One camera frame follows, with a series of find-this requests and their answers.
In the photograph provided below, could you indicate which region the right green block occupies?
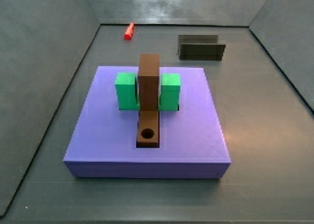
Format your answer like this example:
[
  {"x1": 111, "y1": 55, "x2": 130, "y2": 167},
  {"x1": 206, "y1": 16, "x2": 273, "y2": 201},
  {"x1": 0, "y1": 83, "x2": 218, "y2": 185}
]
[{"x1": 159, "y1": 73, "x2": 181, "y2": 111}]

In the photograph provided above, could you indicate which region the red peg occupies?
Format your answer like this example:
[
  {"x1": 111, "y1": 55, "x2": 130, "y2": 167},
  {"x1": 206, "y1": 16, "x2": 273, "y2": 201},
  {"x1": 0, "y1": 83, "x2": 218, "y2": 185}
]
[{"x1": 124, "y1": 23, "x2": 135, "y2": 40}]

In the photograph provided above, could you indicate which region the green block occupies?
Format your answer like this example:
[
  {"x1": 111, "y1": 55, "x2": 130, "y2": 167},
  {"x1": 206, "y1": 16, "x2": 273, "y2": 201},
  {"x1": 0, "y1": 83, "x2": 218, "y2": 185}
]
[
  {"x1": 159, "y1": 73, "x2": 181, "y2": 111},
  {"x1": 115, "y1": 73, "x2": 139, "y2": 110}
]

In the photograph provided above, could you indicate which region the brown L-shaped block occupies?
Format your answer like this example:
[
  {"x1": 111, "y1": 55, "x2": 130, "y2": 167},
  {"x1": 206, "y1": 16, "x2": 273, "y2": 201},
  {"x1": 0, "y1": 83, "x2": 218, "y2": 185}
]
[{"x1": 137, "y1": 54, "x2": 159, "y2": 148}]

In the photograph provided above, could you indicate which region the black angle fixture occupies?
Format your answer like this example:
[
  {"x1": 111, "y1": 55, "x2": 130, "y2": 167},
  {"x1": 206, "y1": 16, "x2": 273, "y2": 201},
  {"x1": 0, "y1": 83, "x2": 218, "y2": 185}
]
[{"x1": 178, "y1": 35, "x2": 226, "y2": 61}]

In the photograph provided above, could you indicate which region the purple base block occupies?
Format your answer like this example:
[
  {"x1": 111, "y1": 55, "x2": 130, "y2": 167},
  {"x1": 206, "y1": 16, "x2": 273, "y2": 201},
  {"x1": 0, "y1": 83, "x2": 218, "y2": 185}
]
[{"x1": 64, "y1": 66, "x2": 231, "y2": 178}]

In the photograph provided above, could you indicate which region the left green block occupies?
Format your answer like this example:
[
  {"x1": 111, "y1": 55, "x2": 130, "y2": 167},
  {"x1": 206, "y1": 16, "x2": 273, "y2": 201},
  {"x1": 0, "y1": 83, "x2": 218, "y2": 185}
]
[{"x1": 115, "y1": 73, "x2": 139, "y2": 110}]

